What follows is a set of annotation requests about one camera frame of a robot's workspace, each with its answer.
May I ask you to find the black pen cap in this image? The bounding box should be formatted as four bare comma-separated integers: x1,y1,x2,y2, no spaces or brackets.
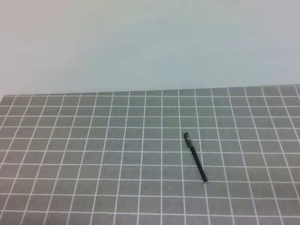
184,132,194,148

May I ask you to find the black pen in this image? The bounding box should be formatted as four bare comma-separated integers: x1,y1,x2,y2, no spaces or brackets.
190,146,208,184

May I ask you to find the grey checked tablecloth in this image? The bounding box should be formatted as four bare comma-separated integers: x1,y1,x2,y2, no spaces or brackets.
0,85,300,225

